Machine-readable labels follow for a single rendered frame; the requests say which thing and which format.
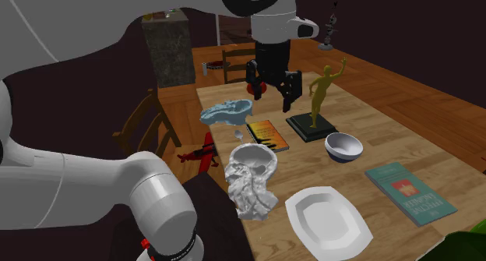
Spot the orange and yellow book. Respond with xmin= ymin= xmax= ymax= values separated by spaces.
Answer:
xmin=245 ymin=118 xmax=291 ymax=153

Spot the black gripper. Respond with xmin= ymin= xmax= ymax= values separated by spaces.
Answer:
xmin=245 ymin=39 xmax=304 ymax=114

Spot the white oval plate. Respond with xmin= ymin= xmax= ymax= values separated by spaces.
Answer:
xmin=283 ymin=185 xmax=375 ymax=261

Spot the teal book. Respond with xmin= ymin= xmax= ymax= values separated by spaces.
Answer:
xmin=364 ymin=161 xmax=459 ymax=228

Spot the red round object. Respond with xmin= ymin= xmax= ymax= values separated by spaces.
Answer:
xmin=246 ymin=81 xmax=268 ymax=97

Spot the light blue skull-shaped bowl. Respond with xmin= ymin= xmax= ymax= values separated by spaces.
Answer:
xmin=199 ymin=98 xmax=255 ymax=127

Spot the red toy airplane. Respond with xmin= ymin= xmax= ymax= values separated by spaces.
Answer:
xmin=176 ymin=131 xmax=220 ymax=175

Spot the white skull-shaped sculpture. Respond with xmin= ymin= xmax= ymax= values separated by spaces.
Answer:
xmin=223 ymin=142 xmax=280 ymax=221

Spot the wooden table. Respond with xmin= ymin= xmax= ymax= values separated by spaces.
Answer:
xmin=195 ymin=71 xmax=486 ymax=261

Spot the green object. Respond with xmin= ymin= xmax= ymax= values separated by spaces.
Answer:
xmin=417 ymin=219 xmax=486 ymax=261

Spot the white bowl with dark outside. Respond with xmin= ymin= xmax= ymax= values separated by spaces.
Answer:
xmin=324 ymin=132 xmax=365 ymax=164

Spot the golden figure on black base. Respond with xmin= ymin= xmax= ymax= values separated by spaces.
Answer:
xmin=285 ymin=56 xmax=347 ymax=144

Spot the grey figure sculpture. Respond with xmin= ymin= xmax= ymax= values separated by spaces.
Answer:
xmin=317 ymin=1 xmax=340 ymax=51

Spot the dark stone pedestal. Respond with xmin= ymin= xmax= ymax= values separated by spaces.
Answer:
xmin=141 ymin=9 xmax=197 ymax=89

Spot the wooden chair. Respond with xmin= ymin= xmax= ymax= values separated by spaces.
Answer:
xmin=221 ymin=48 xmax=258 ymax=85
xmin=112 ymin=87 xmax=183 ymax=160

